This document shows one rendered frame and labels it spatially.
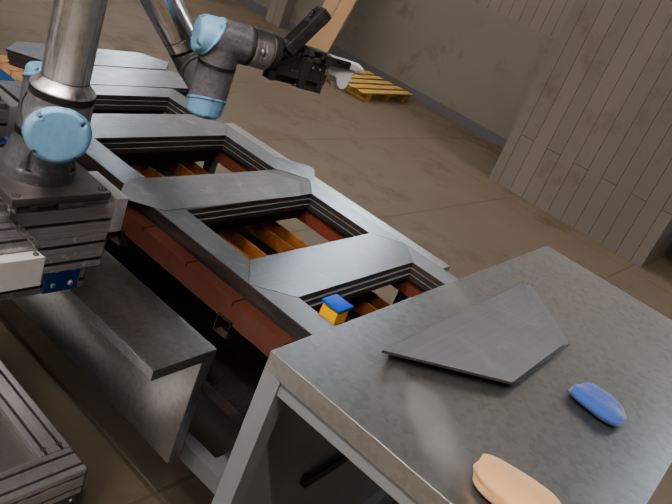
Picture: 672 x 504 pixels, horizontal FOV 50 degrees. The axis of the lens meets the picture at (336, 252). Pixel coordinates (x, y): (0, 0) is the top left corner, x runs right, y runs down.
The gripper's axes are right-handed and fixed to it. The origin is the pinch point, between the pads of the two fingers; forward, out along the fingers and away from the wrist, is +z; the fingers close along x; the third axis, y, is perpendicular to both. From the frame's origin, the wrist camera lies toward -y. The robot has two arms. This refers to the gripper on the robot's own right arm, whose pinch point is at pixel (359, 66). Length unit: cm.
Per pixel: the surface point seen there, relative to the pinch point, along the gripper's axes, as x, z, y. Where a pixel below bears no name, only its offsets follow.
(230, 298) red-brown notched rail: -11, -9, 62
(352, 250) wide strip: -36, 36, 55
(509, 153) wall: -379, 383, 63
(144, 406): -26, -18, 104
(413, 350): 41, 7, 44
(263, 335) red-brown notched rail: 0, -3, 66
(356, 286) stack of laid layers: -20, 30, 59
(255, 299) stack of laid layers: -9, -3, 61
